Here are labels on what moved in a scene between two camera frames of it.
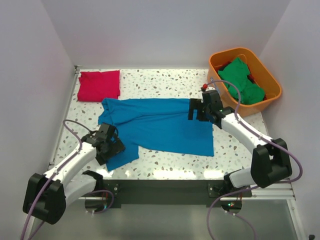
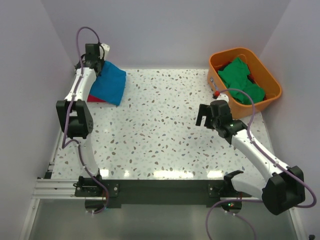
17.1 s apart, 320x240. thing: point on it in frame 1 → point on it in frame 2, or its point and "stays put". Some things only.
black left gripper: [116, 146] → [102, 61]
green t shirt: [236, 73] stays put
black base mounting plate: [140, 192] stays put
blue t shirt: [161, 124] → [109, 86]
